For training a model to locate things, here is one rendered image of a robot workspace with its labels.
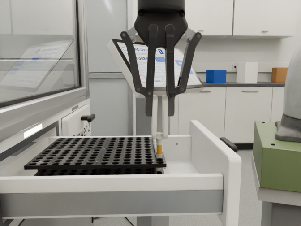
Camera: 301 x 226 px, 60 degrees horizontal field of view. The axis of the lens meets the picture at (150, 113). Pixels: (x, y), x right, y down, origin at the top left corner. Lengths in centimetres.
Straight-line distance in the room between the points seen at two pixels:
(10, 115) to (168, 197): 27
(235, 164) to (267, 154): 32
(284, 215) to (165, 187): 48
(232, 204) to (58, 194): 25
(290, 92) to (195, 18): 313
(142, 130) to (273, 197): 82
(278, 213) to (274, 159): 17
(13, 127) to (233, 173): 33
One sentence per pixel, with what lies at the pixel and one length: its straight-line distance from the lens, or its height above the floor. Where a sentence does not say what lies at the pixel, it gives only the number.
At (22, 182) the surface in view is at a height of 89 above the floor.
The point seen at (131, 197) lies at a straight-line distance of 40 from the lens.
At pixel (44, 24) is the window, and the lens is 67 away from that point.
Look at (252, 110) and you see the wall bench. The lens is 368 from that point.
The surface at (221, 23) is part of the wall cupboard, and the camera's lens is 391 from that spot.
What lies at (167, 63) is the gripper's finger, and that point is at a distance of 42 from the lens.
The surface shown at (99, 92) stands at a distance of 209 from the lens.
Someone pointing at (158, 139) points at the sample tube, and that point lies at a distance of 44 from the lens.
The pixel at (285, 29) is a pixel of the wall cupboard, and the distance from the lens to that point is 425.
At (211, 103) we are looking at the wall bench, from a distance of 349.
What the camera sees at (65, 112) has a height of 94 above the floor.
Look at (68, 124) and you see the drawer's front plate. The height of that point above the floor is 91.
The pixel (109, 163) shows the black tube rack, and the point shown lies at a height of 90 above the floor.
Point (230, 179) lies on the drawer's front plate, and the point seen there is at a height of 90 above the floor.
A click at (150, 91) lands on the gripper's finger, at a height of 101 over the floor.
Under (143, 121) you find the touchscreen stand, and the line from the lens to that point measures 138.
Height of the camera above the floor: 104
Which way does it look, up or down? 9 degrees down
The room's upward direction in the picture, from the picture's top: straight up
